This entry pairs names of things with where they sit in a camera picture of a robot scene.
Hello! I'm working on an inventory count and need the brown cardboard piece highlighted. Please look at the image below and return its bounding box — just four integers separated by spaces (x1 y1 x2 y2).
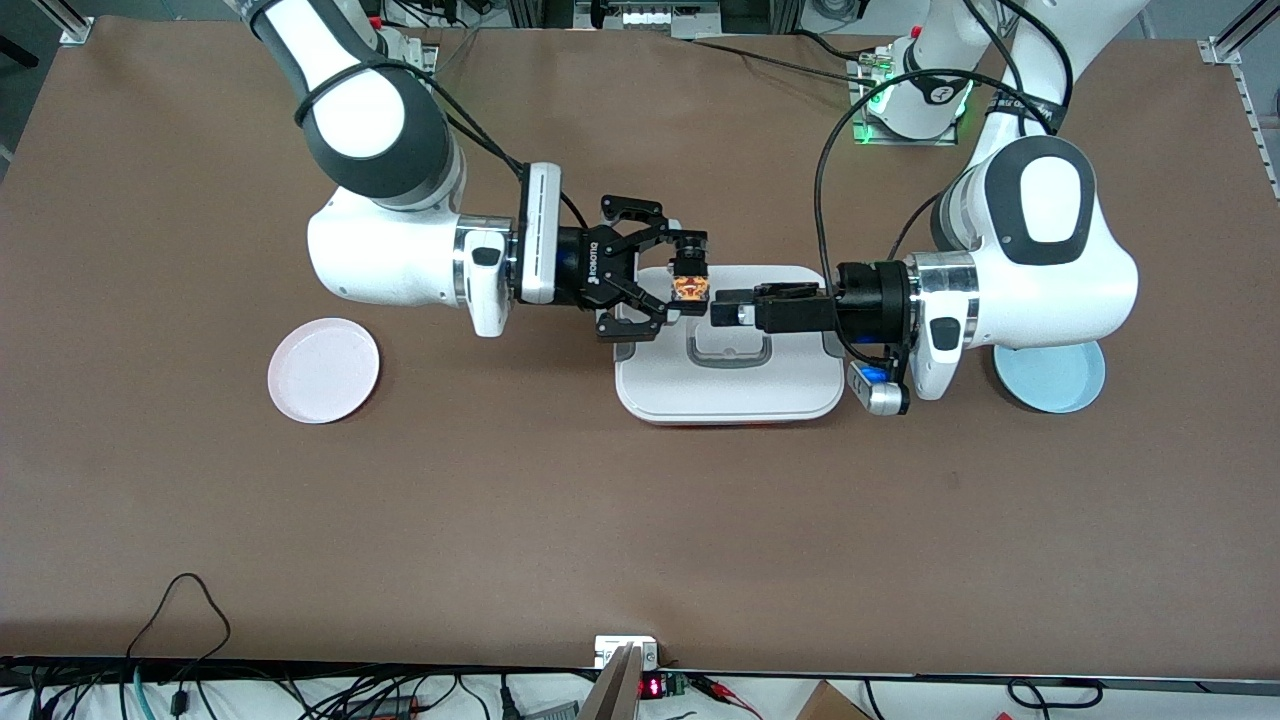
794 680 873 720

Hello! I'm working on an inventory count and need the thin black table cable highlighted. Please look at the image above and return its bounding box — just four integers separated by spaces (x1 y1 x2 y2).
688 36 883 83

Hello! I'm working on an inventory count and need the orange and black switch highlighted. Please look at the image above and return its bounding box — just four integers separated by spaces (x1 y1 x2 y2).
667 230 712 304

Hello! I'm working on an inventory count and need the aluminium profile rail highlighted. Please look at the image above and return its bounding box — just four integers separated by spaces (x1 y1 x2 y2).
44 0 97 47
1197 0 1280 201

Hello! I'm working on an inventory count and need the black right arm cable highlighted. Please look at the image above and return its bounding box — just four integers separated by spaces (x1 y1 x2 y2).
292 58 593 233

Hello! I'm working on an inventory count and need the grey slanted beam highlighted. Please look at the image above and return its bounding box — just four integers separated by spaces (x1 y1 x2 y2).
578 644 643 720

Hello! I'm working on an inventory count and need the white multi-socket strip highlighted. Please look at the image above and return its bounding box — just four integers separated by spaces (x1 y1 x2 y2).
574 0 723 39

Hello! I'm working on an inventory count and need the white lidded storage box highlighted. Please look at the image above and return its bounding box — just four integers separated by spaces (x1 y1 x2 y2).
613 264 847 427

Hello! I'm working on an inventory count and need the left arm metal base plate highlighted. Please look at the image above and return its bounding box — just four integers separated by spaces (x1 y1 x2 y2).
848 48 963 147

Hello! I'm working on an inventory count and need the round light blue plate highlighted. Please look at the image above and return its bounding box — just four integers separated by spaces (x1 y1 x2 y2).
992 338 1107 416

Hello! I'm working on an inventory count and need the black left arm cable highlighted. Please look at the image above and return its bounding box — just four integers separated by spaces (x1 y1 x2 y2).
813 0 1077 363

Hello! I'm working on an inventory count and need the round pink plate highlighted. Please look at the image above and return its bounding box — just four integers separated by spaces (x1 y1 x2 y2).
267 317 382 425

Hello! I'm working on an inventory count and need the flat coiled black cable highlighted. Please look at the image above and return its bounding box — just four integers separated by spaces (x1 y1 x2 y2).
1006 677 1104 710

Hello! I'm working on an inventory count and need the white wall socket block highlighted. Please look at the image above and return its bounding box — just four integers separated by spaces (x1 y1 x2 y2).
594 634 660 670

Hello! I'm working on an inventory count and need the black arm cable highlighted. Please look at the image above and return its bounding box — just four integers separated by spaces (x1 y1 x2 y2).
292 58 593 233
813 0 1077 363

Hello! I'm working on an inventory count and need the looped black cable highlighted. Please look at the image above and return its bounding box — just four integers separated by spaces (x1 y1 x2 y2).
124 572 233 691

